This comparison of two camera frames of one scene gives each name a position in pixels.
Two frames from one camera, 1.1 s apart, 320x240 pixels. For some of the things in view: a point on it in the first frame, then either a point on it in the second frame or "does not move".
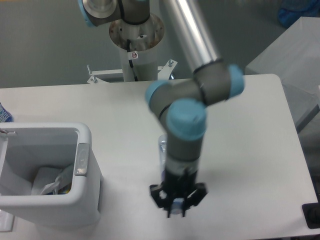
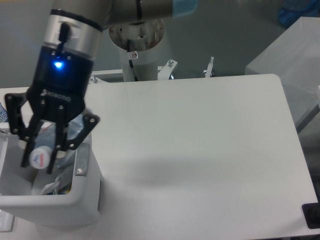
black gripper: [179, 186] → [57, 95]
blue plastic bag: [291, 10] does not move
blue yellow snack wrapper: [65, 189] does not move
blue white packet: [5, 116] does not move
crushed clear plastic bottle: [176, 204] → [46, 140]
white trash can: [25, 146] does not move
